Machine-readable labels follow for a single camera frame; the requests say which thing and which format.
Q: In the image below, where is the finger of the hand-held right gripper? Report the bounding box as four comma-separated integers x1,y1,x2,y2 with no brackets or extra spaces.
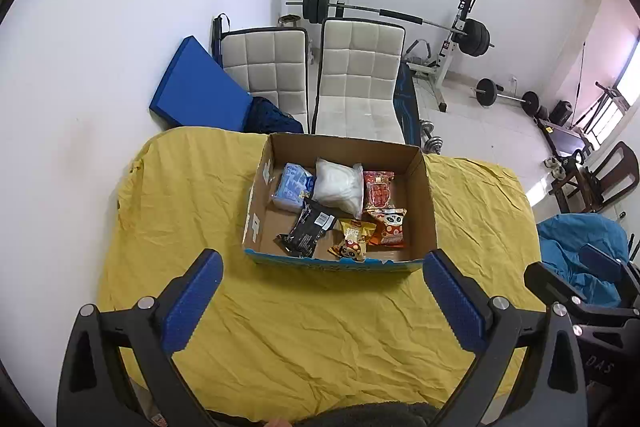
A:
523,261,592,308
580,243,632,280

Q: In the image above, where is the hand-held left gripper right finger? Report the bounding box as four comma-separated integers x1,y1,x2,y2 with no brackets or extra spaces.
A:
422,248,588,427

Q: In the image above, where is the yellow tablecloth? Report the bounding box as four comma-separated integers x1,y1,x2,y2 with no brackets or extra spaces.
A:
97,127,546,423

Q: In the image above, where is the light blue packet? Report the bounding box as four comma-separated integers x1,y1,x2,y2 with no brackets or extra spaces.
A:
272,163,316,211

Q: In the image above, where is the treadmill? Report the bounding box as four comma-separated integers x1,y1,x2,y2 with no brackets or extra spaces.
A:
537,82,631,158

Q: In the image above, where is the white soft packet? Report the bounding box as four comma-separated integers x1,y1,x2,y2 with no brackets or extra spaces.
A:
312,158,365,218

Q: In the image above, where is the grey handle attachment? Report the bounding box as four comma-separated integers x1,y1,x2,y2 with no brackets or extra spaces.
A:
404,38,436,68

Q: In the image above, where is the window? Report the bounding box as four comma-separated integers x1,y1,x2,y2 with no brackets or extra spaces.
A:
612,32,640,108

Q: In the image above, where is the short barbell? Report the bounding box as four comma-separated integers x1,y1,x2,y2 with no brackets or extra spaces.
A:
472,78,541,112

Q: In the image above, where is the black snack packet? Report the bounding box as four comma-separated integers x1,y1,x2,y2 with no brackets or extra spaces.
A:
273,198,337,258

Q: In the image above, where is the yellow panda snack packet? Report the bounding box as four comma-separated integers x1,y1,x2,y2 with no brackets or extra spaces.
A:
327,218,379,263

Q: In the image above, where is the white barbell rack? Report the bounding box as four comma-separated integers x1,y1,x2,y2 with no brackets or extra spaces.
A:
335,0,476,112

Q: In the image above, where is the dark wooden chair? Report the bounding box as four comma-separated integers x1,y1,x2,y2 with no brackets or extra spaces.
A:
550,142,640,214

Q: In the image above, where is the small white padded chair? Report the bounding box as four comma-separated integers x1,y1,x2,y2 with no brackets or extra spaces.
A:
220,27,311,132

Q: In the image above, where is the black and blue weight bench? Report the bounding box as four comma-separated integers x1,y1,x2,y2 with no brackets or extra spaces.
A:
392,62,422,148

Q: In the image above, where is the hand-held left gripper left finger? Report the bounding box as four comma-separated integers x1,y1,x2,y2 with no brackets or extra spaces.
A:
56,248,224,427

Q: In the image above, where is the large white padded chair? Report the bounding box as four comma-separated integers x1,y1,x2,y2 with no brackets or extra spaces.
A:
311,18,407,145

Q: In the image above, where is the blue foam mat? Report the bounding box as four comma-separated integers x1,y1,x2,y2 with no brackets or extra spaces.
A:
148,36,253,132

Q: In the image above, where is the dark blue cloth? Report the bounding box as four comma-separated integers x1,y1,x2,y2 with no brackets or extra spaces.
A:
243,96,304,135

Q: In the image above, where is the red snack packet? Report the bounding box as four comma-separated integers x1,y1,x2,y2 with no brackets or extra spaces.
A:
362,170,396,211

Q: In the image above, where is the orange panda snack packet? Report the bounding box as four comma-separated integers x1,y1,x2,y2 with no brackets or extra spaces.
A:
367,207,407,249

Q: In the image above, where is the thin leaning bar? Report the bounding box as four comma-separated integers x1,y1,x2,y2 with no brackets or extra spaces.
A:
572,41,587,118

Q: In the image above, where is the long barbell with black plates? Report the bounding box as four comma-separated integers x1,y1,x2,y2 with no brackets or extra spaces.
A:
286,0,496,56

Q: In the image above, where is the blue duvet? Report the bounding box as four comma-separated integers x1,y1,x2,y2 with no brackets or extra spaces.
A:
536,213,631,308

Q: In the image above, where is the cardboard box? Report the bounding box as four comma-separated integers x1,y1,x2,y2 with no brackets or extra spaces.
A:
241,133,438,272

